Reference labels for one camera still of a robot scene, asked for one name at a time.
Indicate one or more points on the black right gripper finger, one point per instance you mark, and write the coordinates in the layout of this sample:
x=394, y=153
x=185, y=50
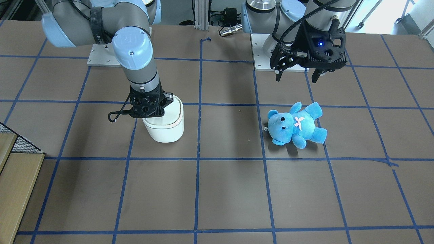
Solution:
x=169, y=98

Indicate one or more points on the silver metal cylinder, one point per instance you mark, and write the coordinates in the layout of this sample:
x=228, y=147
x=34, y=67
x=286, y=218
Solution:
x=227, y=31

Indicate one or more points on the black power adapter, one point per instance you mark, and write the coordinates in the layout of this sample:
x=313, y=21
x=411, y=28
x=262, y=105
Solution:
x=230, y=15

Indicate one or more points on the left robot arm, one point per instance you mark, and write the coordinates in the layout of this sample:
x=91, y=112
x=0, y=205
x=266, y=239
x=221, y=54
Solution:
x=282, y=19

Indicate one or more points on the white trash can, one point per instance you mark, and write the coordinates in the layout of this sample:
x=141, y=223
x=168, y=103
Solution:
x=168, y=128

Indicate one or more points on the aluminium frame post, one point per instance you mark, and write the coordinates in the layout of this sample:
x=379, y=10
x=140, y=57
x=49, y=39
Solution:
x=201, y=14

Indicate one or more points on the wooden box with grid cloth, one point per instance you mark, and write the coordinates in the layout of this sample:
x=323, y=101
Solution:
x=21, y=161

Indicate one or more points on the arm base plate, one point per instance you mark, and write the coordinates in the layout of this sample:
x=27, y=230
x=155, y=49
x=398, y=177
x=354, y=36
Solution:
x=102, y=56
x=262, y=46

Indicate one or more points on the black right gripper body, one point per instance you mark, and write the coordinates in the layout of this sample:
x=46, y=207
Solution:
x=168, y=100

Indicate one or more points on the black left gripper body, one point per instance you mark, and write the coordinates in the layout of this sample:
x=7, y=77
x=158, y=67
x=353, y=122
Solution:
x=302, y=43

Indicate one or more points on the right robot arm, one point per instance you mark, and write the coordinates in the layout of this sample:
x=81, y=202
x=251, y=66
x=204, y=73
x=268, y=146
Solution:
x=126, y=25

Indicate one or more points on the blue teddy bear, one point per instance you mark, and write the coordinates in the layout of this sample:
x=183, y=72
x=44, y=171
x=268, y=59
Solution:
x=297, y=125

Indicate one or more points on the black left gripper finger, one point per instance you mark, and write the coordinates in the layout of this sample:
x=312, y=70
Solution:
x=316, y=75
x=278, y=75

